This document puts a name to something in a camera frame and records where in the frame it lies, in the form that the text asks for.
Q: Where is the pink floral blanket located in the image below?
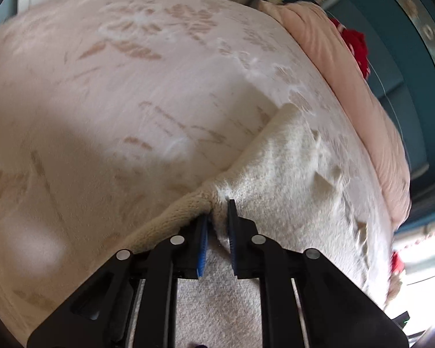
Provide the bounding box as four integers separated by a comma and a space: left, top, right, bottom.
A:
0, 0, 396, 345

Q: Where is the cream knit sweater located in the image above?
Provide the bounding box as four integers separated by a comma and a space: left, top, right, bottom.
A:
123, 102, 394, 348

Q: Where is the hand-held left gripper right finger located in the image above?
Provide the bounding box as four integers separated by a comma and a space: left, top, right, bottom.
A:
227, 199, 409, 348

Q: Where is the red white patterned cloth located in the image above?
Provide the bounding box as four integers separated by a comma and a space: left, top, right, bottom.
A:
391, 251, 406, 273

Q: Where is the silver floral wall picture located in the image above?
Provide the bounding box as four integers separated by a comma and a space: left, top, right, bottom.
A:
389, 0, 435, 95

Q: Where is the teal headboard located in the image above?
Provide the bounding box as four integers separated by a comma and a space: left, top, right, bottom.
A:
362, 25, 435, 189

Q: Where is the red knit cloth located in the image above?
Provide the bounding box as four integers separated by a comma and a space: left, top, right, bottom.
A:
330, 18, 372, 80

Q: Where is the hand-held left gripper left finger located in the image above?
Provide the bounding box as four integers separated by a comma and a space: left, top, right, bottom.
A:
27, 214, 210, 348

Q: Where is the peach pillow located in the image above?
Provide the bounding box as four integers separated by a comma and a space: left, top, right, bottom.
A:
257, 0, 412, 230

